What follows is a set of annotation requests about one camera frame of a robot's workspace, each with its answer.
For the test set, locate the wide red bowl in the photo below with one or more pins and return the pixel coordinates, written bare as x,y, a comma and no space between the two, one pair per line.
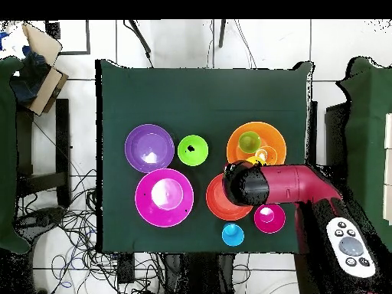
217,205

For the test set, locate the green cup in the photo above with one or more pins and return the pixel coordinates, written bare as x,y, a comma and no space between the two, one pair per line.
249,142

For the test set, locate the yellow cup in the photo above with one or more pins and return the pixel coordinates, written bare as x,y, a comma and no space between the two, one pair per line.
254,160

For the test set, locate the large pink bowl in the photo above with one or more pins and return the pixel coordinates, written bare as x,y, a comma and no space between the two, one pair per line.
153,211

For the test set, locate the orange cup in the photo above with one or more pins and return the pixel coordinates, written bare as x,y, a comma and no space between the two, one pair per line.
271,154

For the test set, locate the blue cup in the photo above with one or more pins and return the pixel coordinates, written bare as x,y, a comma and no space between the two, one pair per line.
232,235

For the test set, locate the large orange bowl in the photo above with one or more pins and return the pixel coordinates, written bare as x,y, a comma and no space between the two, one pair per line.
275,134

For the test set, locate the small crimson bowl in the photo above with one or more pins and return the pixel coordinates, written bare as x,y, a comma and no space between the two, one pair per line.
269,220

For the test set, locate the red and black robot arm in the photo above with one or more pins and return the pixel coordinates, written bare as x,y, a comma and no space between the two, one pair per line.
294,183

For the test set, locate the white box stack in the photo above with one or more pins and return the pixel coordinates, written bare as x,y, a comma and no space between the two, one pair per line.
389,168

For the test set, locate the small green bowl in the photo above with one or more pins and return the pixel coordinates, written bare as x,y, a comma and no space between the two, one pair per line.
196,156

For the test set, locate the wide purple bowl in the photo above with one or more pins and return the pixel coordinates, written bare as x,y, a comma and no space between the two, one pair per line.
147,144

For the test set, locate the dark green table cloth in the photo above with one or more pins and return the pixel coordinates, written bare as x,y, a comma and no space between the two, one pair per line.
183,101

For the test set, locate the black power adapter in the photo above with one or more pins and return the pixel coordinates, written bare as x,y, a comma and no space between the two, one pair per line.
126,269

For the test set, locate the black tripod leg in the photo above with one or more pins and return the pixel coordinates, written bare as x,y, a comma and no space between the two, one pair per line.
222,33
141,38

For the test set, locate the cardboard box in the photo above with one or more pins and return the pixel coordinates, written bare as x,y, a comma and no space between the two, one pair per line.
49,88

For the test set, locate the dark blue fabric bundle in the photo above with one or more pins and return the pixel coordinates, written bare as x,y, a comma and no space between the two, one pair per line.
27,79

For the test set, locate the green cloth covered table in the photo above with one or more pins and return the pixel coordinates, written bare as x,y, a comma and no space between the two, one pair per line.
6,153
370,92

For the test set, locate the black stool frame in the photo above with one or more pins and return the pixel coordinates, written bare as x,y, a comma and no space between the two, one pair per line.
62,137
335,137

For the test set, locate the black square frame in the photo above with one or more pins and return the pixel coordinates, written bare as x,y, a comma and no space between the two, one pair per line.
88,36

